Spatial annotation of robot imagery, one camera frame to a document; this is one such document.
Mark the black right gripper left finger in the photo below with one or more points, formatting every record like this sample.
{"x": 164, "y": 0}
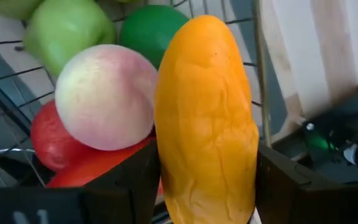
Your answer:
{"x": 126, "y": 186}

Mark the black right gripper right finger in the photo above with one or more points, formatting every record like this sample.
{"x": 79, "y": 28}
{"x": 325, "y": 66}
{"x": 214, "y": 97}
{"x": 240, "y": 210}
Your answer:
{"x": 284, "y": 193}

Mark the bright green pear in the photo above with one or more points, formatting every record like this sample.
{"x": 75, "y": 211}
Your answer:
{"x": 64, "y": 34}

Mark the red apple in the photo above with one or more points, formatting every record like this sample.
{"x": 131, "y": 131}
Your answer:
{"x": 51, "y": 140}

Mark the dark green lime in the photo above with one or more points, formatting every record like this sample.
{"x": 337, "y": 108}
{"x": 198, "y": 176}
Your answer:
{"x": 149, "y": 31}

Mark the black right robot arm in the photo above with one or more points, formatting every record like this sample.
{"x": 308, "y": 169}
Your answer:
{"x": 346, "y": 124}

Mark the pink white peach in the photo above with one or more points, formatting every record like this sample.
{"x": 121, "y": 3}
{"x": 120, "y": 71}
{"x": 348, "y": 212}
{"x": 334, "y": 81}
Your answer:
{"x": 104, "y": 96}

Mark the yellow mango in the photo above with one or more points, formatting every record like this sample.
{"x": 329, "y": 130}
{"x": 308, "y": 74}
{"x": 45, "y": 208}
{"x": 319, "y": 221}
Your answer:
{"x": 207, "y": 124}

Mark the olive green speckled pear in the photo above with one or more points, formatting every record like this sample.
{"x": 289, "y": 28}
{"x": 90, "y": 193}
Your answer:
{"x": 11, "y": 6}

